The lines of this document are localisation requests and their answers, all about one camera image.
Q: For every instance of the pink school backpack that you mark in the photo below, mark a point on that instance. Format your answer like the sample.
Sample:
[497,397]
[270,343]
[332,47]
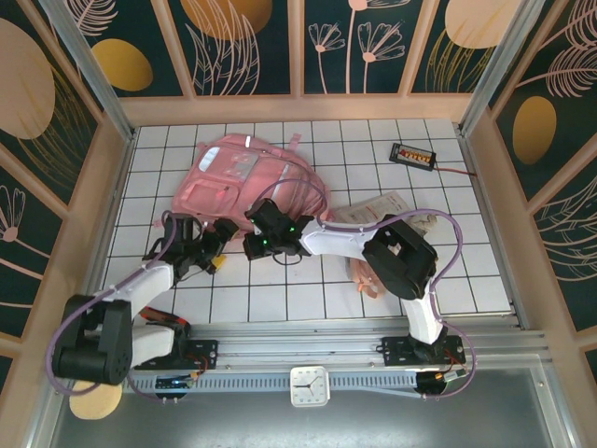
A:
[219,182]

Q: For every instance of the clear ruler set package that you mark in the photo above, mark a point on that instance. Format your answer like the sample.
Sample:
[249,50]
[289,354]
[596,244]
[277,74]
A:
[373,207]

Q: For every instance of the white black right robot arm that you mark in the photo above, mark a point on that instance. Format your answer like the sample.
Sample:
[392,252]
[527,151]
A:
[326,242]

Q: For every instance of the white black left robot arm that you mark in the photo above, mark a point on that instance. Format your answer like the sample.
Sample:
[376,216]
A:
[149,280]

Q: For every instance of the red black hand tool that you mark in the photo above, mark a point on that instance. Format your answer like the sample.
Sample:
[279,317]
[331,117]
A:
[163,318]

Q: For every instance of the peach fabric pouch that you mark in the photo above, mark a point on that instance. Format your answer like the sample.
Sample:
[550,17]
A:
[361,277]

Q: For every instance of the white square clock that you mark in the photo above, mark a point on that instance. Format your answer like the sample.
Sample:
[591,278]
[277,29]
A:
[310,386]

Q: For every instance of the black power board red connectors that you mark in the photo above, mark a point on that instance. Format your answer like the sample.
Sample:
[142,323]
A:
[412,156]

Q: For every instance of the yellow round sponge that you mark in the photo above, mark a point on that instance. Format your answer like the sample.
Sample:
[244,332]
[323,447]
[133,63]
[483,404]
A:
[98,403]

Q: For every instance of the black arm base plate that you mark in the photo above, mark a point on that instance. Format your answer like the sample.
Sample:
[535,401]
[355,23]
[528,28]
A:
[396,350]
[205,352]

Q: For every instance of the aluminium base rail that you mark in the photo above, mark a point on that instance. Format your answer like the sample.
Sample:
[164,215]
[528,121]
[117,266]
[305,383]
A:
[298,347]

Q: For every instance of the wall panel three pink flowers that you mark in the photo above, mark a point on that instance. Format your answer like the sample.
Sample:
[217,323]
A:
[354,70]

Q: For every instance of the wall panel orange circle leaves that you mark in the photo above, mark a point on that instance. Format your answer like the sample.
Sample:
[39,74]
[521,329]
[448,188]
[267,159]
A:
[233,56]

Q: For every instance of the wall panel yellow oval feather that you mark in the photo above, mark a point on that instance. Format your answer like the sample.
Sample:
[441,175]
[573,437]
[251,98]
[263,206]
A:
[121,65]
[536,126]

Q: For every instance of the aluminium corner post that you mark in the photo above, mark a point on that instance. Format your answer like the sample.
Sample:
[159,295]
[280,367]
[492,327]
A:
[501,70]
[88,70]

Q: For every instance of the wall panel peach circle strands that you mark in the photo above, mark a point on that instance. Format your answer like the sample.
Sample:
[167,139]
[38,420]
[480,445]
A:
[23,79]
[471,23]

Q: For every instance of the wall panel pink leaf lines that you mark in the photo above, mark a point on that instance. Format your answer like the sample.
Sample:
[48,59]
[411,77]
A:
[573,242]

